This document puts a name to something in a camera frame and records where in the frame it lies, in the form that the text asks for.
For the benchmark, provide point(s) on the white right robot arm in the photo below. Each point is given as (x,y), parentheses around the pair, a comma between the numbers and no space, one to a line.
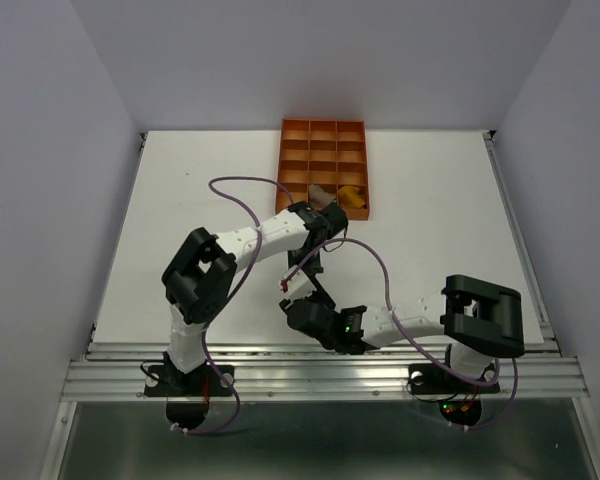
(483,319)

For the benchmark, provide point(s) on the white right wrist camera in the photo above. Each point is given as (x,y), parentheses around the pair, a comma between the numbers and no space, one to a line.
(296,285)

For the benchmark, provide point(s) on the aluminium front rail frame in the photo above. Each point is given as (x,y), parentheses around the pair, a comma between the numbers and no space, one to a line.
(297,373)

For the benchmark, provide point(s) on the mustard yellow striped sock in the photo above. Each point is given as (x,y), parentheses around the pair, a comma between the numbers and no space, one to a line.
(351,197)

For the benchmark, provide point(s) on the orange compartment tray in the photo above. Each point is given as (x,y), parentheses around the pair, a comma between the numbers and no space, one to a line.
(327,152)

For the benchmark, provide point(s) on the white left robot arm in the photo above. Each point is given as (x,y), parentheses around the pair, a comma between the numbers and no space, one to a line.
(199,280)

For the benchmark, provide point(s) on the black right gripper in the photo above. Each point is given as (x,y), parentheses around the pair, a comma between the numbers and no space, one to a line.
(329,301)

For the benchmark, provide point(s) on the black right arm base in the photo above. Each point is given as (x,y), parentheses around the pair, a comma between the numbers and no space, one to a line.
(458,402)

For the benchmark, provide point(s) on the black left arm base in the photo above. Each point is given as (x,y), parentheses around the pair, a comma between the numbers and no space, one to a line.
(188,396)

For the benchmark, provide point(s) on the aluminium right side rail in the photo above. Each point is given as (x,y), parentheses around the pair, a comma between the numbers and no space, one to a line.
(550,342)

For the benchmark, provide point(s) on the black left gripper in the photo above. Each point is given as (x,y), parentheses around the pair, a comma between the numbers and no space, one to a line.
(314,267)

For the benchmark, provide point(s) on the taupe sock with maroon cuff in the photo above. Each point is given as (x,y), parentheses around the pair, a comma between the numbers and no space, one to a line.
(318,197)

